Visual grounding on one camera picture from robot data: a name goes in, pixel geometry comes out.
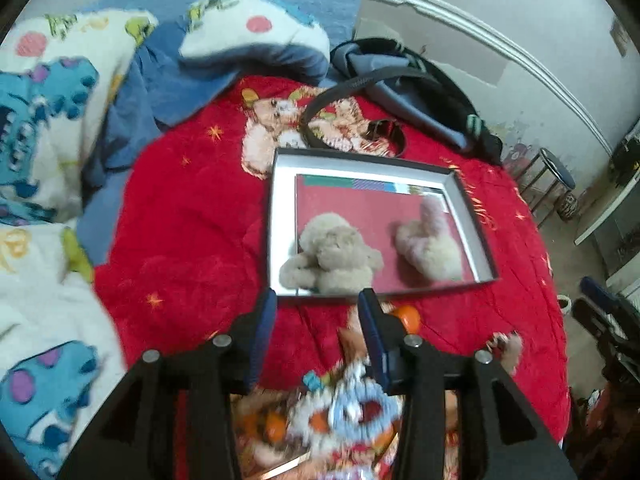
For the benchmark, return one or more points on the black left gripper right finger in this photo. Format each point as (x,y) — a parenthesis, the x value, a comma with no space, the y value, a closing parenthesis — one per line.
(500,434)

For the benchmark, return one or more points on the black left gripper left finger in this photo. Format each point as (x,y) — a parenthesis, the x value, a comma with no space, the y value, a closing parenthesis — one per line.
(132,435)

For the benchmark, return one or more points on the blue crochet scrunchie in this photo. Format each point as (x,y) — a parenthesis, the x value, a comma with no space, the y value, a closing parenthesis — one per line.
(356,410)

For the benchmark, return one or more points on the orange mandarin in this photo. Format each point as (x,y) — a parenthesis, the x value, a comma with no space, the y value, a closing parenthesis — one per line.
(409,317)

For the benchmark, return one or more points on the red printed bedspread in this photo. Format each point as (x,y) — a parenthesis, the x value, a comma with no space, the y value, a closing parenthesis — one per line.
(190,256)

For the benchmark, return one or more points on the pink white plush rabbit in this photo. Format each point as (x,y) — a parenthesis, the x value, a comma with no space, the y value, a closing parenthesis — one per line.
(428,245)

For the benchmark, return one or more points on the beige plush teddy bear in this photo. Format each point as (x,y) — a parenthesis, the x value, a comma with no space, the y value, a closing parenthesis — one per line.
(333,259)

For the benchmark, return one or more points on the black shallow box tray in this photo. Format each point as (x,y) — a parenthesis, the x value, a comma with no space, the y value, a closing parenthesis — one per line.
(375,195)

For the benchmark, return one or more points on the black leather belt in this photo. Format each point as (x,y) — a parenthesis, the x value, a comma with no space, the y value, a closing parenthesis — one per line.
(332,120)

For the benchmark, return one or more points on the white bed headboard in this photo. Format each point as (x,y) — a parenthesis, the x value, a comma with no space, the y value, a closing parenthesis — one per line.
(455,18)

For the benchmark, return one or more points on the blue bed sheet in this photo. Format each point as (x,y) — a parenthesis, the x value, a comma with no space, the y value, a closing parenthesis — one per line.
(158,93)

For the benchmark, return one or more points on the blue grey jacket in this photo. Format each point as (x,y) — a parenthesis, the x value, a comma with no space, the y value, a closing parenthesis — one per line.
(416,91)

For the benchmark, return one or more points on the white cartoon monster blanket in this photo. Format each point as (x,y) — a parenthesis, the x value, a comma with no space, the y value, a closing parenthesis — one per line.
(60,353)

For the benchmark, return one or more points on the white blue cartoon pillow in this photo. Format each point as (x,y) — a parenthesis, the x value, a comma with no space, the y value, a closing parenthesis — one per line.
(271,32)

